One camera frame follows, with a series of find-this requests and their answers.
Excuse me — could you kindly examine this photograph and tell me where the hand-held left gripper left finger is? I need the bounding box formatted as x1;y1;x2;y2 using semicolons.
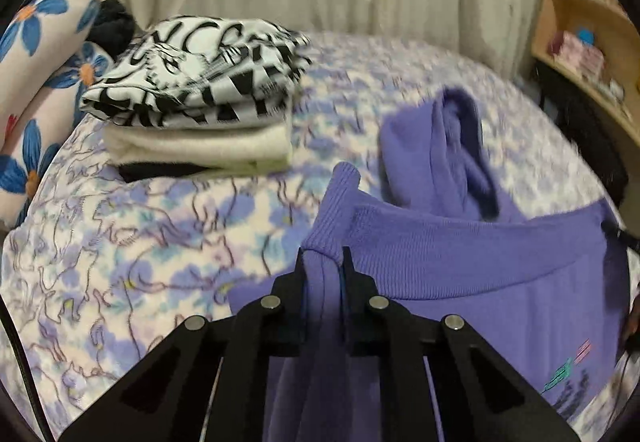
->
59;247;308;442

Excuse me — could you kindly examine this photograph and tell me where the pink drawer organizer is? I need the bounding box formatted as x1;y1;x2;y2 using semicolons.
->
547;32;606;77

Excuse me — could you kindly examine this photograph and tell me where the blue floral white quilt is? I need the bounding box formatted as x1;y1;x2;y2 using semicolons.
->
0;0;116;227

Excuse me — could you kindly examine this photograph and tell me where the black cable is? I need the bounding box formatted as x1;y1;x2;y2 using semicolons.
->
0;297;53;442

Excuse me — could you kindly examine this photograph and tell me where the purple cat print blanket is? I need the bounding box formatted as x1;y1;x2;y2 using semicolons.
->
0;32;621;442

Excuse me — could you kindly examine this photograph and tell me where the black bag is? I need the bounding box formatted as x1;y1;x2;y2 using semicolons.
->
530;59;631;207

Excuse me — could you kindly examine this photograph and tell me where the black white printed folded garment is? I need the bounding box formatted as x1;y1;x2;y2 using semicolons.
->
80;16;313;129

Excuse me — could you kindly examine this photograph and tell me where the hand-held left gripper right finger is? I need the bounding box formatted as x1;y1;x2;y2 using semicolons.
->
341;246;581;442

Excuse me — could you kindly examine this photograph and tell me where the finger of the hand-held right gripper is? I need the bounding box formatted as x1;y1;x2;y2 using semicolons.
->
601;220;640;253

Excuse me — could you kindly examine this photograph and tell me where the wooden shelf unit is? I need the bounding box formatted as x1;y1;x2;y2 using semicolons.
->
530;0;640;157

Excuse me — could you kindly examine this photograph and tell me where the black clothes pile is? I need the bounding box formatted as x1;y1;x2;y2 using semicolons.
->
87;0;137;57

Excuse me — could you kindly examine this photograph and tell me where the purple zip hoodie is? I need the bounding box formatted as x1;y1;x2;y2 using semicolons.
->
227;86;633;442

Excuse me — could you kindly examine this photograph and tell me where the cream folded garment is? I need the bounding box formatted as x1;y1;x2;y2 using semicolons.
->
105;114;296;173

